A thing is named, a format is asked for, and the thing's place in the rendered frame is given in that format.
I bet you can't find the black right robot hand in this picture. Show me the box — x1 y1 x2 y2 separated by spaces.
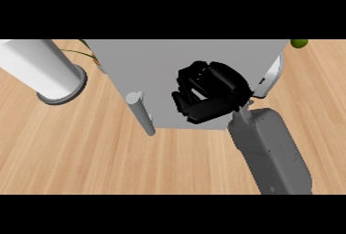
169 60 254 125

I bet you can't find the green round fruit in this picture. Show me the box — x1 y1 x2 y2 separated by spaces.
289 39 308 49

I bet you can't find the green plant stem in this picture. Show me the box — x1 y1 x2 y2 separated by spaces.
57 39 101 66

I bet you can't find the white cylinder with grey base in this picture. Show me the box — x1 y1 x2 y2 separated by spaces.
0 39 88 107

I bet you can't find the grey cylindrical door handle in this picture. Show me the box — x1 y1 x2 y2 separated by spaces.
124 90 156 137

